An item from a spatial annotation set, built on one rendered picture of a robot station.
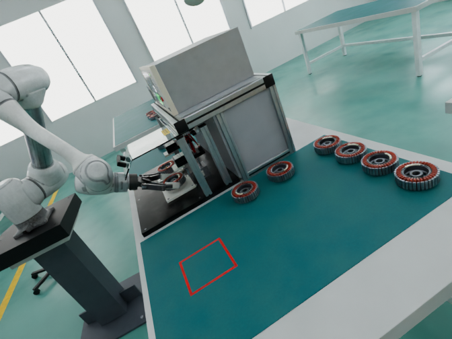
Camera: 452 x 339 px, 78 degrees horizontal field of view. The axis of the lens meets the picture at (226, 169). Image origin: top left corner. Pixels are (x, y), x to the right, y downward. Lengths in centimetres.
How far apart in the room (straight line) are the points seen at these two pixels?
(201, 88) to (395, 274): 90
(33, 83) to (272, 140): 108
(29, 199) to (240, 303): 133
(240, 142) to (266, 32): 575
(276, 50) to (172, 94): 587
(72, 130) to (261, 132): 519
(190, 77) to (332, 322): 93
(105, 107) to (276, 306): 555
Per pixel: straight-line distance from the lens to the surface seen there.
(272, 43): 690
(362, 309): 72
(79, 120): 607
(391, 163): 104
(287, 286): 78
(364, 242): 83
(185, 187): 132
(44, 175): 183
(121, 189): 130
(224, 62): 122
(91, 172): 109
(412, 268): 78
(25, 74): 154
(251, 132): 118
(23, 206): 180
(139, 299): 218
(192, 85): 117
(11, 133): 632
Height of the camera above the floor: 136
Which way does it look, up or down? 26 degrees down
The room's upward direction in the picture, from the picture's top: 25 degrees counter-clockwise
